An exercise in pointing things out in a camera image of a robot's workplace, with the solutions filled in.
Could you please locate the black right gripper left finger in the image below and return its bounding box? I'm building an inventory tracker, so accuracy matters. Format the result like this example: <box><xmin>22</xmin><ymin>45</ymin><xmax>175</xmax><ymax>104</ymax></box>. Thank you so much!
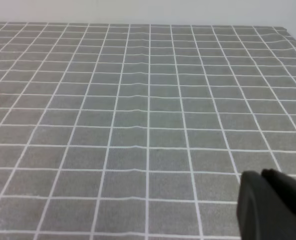
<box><xmin>236</xmin><ymin>171</ymin><xmax>296</xmax><ymax>240</ymax></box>

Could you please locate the grey checked tablecloth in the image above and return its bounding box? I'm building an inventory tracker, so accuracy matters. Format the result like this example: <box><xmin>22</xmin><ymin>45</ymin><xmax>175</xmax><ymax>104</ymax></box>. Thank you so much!
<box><xmin>0</xmin><ymin>22</ymin><xmax>296</xmax><ymax>240</ymax></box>

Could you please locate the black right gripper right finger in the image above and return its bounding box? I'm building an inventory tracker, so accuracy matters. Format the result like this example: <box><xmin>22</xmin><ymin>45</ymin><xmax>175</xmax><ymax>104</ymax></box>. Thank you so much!
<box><xmin>261</xmin><ymin>169</ymin><xmax>296</xmax><ymax>213</ymax></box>

